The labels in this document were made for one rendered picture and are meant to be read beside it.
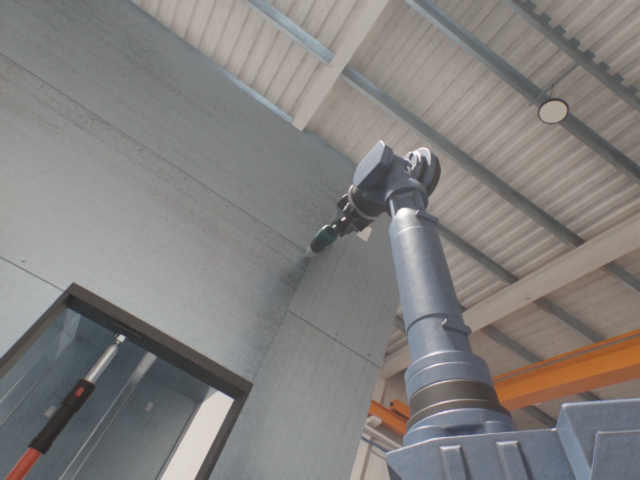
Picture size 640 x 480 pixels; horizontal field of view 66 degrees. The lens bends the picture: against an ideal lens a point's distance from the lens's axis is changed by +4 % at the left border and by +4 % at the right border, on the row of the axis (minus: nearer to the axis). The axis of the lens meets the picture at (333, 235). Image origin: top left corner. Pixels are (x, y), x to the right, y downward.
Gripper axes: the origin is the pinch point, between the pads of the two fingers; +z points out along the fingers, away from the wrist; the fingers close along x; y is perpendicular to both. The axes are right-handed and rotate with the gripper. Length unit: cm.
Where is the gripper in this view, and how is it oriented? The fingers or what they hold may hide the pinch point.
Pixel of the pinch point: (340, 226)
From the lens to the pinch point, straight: 172.1
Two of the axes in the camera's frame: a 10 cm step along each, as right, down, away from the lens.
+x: -6.5, -7.6, 0.7
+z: -4.8, 4.8, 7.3
